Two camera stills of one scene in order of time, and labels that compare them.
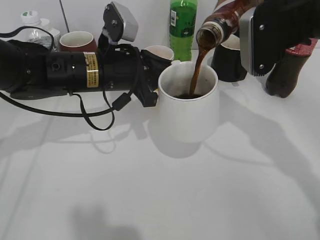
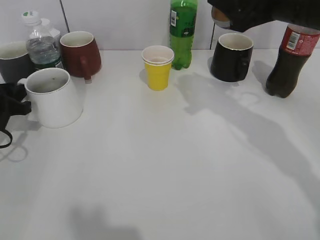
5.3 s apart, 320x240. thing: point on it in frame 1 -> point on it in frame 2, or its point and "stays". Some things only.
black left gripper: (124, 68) -> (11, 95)
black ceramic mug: (227, 62) stays
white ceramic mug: (189, 118) -> (54, 102)
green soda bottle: (182, 20) stays
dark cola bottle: (283, 78) stays
